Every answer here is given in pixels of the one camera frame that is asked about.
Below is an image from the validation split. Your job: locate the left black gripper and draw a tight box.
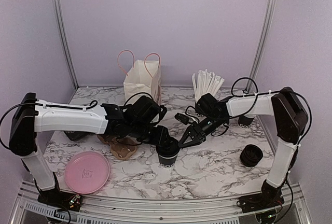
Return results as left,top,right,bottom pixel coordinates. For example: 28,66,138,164
130,122,171,149

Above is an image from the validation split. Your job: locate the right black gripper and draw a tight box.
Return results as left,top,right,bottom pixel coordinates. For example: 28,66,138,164
177,115,226,149

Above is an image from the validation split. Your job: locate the black plastic cup lid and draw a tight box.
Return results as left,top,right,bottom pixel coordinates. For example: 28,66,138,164
156,141,180,158

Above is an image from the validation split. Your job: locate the stack of paper coffee cups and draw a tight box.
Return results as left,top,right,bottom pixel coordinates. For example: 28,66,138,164
238,115,255,129

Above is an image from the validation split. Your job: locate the stack of black cup lids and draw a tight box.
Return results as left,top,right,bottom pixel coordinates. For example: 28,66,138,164
240,144,263,167

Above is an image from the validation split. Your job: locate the single black paper coffee cup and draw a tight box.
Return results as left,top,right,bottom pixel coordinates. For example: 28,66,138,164
158,155,177,167

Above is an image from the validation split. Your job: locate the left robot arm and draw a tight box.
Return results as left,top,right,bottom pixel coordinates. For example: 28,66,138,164
4,93,177,206

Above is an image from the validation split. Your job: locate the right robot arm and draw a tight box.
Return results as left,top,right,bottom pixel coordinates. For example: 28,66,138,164
178,87,312,207

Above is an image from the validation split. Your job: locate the white paper takeout bag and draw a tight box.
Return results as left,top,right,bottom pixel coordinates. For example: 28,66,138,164
117,50,162,105

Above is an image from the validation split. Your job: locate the brown cardboard cup carrier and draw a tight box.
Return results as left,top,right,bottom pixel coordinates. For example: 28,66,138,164
97,134,139,160

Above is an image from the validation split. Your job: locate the bundle of white paper straws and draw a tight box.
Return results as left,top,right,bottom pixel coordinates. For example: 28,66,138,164
192,69,225,103

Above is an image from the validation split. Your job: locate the pink round plate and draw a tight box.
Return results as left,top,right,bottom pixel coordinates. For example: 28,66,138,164
64,151,110,194

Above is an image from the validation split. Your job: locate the black floral patterned tray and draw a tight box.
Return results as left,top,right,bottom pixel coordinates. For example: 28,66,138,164
64,131,87,141

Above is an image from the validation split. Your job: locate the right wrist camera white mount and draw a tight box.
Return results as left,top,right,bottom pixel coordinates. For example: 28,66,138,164
174,113,199,125

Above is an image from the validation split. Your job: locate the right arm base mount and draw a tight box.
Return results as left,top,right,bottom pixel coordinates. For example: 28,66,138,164
237,180,285,213

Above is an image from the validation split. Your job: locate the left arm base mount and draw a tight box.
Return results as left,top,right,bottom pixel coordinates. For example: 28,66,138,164
37,188,82,212

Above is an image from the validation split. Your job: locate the front aluminium frame rail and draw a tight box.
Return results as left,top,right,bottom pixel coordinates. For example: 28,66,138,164
9,181,313,223

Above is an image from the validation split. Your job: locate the right aluminium frame post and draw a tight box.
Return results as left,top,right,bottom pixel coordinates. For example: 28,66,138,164
249,0,276,80

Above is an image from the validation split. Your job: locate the aluminium frame post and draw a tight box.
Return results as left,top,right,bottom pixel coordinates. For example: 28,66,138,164
53,0,79,90
249,0,276,80

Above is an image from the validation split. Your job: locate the left aluminium frame post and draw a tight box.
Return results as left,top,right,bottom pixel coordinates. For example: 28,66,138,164
53,0,79,90

